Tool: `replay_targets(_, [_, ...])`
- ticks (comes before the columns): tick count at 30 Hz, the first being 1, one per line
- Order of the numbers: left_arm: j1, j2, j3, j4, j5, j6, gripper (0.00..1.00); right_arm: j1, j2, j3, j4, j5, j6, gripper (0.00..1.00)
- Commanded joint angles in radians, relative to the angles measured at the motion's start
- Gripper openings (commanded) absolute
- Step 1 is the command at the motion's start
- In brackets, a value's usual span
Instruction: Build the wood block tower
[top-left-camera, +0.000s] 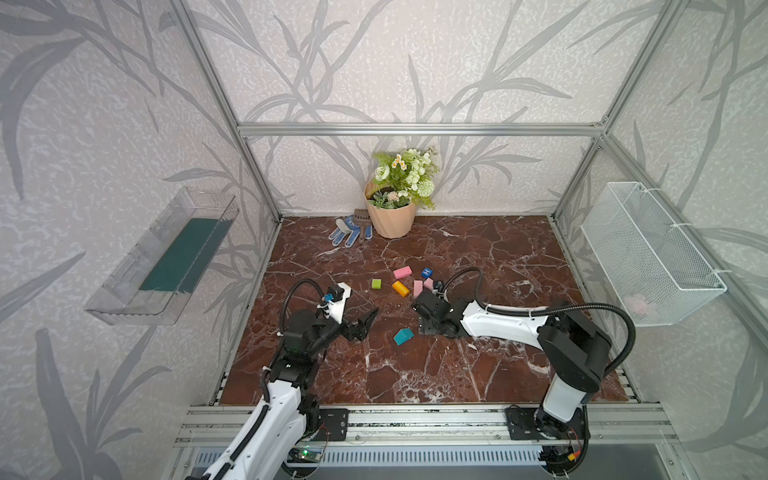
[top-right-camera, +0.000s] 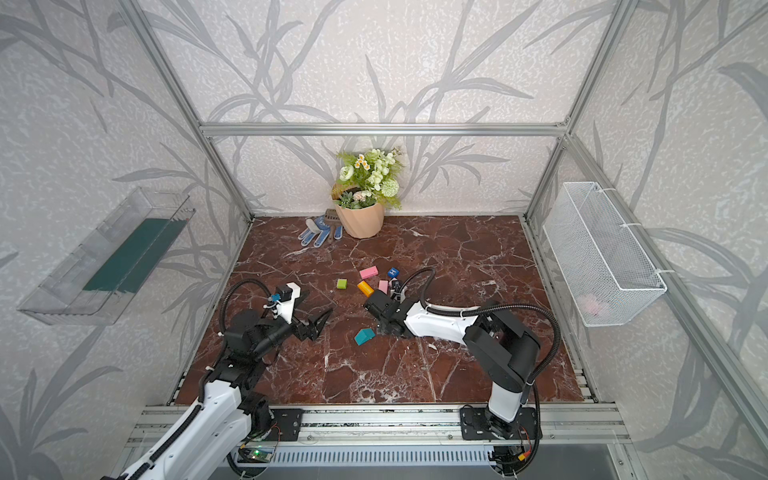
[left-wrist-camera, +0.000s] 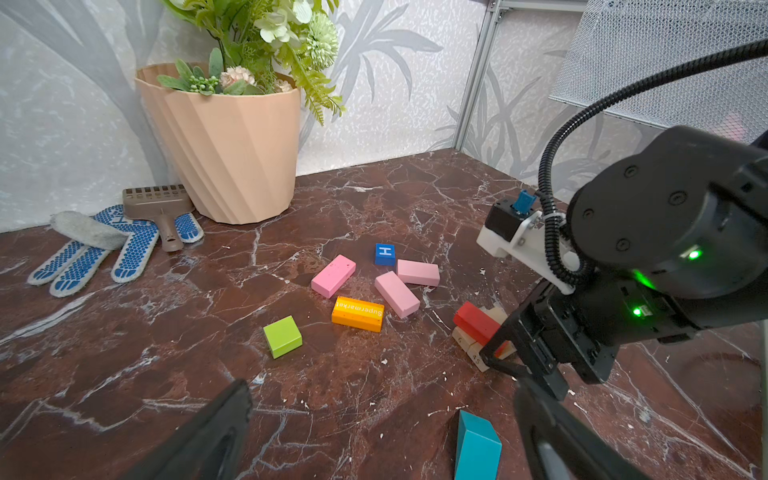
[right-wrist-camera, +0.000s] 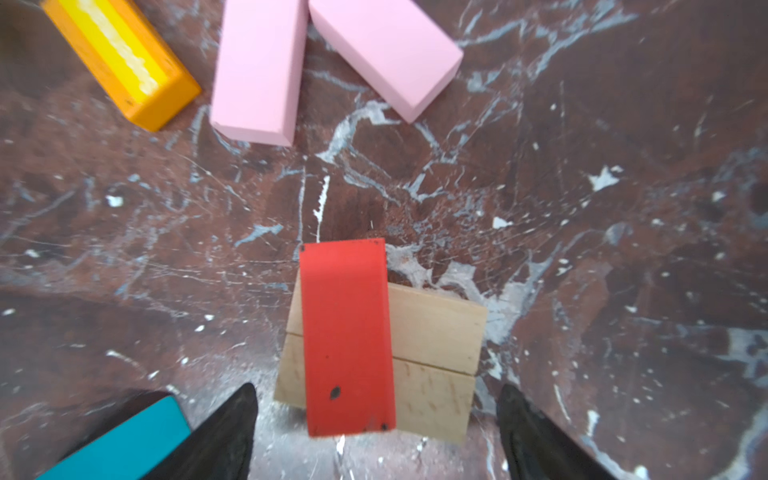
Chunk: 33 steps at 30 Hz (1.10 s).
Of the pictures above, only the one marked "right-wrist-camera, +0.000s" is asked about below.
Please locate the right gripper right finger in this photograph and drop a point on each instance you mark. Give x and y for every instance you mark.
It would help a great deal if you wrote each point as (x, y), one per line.
(536, 447)

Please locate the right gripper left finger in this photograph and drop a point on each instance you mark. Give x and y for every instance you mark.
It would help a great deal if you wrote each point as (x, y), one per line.
(221, 447)

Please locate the natural wood block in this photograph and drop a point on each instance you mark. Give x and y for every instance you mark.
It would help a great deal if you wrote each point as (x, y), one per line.
(432, 327)
(430, 402)

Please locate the red rectangular block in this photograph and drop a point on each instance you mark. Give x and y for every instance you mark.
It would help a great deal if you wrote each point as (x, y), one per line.
(349, 379)

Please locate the pink block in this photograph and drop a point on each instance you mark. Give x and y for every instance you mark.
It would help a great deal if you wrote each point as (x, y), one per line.
(394, 46)
(259, 70)

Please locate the teal wedge block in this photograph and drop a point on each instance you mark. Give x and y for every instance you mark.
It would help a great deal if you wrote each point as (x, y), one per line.
(130, 443)

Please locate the orange rectangular block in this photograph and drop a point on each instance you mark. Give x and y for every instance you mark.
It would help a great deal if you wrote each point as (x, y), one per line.
(127, 57)

